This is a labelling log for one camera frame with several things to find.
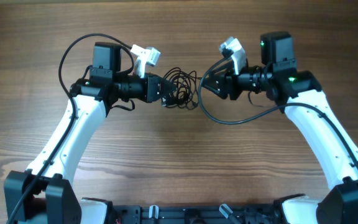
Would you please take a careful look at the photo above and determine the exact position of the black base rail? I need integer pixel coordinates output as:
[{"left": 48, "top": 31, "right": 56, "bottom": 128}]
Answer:
[{"left": 112, "top": 204, "right": 282, "bottom": 224}]

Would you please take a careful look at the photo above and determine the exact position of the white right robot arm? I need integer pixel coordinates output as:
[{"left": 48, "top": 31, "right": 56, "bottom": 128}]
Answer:
[{"left": 200, "top": 31, "right": 358, "bottom": 223}]

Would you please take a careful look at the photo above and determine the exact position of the black cable bundle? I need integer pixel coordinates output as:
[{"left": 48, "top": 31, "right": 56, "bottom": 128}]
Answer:
[{"left": 161, "top": 67, "right": 200, "bottom": 110}]

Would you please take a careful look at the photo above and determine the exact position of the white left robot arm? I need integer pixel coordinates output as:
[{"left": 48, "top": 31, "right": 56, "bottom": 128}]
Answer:
[{"left": 4, "top": 42, "right": 175, "bottom": 223}]

